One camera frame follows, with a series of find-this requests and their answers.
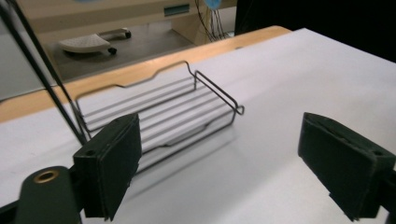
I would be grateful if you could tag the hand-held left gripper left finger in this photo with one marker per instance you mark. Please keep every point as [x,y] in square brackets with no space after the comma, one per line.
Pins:
[109,165]

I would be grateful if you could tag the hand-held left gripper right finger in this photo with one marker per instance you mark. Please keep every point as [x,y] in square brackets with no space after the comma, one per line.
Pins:
[345,171]

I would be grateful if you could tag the blue round object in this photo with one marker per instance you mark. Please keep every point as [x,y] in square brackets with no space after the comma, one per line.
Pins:
[213,3]

